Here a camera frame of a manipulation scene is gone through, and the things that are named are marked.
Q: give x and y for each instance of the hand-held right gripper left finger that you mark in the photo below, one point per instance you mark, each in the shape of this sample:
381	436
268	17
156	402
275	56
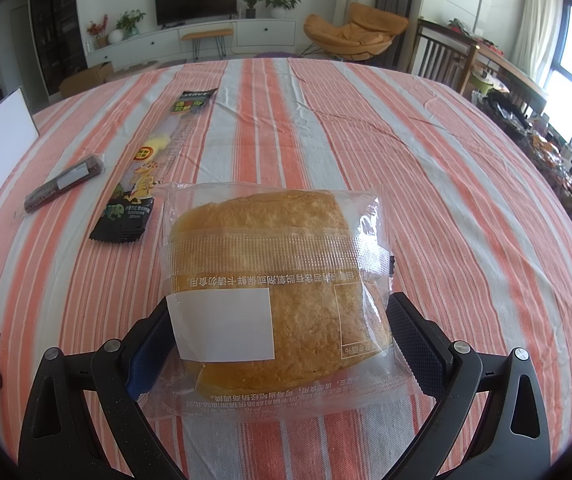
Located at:
138	370

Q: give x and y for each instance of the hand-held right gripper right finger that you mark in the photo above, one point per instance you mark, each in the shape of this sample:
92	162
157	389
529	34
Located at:
416	345

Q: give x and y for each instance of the bread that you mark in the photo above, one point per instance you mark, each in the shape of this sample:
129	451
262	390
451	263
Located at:
266	240

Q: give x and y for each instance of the orange striped tablecloth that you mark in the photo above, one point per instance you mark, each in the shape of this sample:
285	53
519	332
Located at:
416	185

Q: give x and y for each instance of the long black gummy packet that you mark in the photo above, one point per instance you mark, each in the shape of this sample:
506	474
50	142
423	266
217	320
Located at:
150	170

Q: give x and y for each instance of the dark stick snack packet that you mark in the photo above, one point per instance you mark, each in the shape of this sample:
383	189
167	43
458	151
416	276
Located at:
65	180

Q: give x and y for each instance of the clutter of small goods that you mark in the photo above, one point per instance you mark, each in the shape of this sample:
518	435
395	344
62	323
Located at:
561	160

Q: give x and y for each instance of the wooden dining table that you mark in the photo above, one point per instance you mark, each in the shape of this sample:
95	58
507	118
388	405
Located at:
513	72

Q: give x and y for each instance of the dark wooden chair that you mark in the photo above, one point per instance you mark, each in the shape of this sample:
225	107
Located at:
441	55

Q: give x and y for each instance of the cardboard box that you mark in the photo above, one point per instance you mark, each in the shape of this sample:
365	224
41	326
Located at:
85	80

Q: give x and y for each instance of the orange lounge chair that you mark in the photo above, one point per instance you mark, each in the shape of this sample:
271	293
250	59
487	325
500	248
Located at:
351	30

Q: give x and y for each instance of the red flower plant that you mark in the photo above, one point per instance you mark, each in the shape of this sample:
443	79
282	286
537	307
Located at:
98	30

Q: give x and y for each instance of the wooden bench with metal legs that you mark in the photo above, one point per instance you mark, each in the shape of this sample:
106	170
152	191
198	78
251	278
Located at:
205	34

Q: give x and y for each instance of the white television cabinet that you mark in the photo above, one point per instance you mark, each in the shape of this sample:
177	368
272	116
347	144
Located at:
266	35

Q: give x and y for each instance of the leafy potted plant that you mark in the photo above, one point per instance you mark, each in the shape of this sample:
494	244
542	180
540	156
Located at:
129	22

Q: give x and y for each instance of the white curtain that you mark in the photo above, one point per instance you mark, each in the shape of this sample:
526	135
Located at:
536	15

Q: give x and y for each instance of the dark bookcase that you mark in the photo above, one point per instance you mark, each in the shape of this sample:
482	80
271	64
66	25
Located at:
58	20

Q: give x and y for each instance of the large green potted plant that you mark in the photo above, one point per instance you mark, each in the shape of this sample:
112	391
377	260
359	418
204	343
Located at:
281	0

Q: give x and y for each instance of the black television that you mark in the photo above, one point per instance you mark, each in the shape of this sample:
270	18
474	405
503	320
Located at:
195	2

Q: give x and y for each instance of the small green potted plant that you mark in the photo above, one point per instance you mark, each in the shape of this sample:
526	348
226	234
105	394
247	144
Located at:
250	7

